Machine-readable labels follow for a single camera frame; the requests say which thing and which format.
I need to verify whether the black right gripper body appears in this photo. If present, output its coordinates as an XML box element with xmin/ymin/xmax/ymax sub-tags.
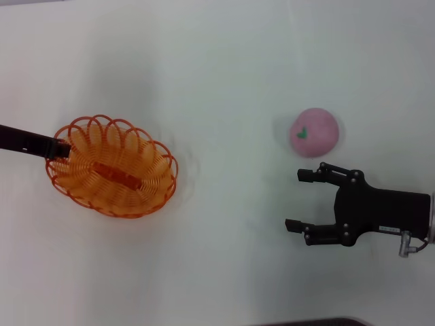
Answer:
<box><xmin>334</xmin><ymin>171</ymin><xmax>431</xmax><ymax>245</ymax></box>

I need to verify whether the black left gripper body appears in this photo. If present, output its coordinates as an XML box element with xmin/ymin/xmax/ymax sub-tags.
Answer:
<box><xmin>0</xmin><ymin>124</ymin><xmax>57</xmax><ymax>160</ymax></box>

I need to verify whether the pink peach with green leaf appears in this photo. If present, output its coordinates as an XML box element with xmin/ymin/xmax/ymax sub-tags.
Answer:
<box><xmin>288</xmin><ymin>107</ymin><xmax>341</xmax><ymax>159</ymax></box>

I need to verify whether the orange woven wire basket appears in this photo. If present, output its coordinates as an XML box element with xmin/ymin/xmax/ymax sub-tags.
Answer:
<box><xmin>45</xmin><ymin>114</ymin><xmax>179</xmax><ymax>219</ymax></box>

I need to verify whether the dark robot torso edge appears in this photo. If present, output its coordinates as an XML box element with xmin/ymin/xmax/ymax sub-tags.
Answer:
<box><xmin>263</xmin><ymin>317</ymin><xmax>371</xmax><ymax>326</ymax></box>

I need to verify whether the gripper cable with silver connectors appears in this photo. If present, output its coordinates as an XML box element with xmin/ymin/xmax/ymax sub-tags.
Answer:
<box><xmin>397</xmin><ymin>230</ymin><xmax>431</xmax><ymax>259</ymax></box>

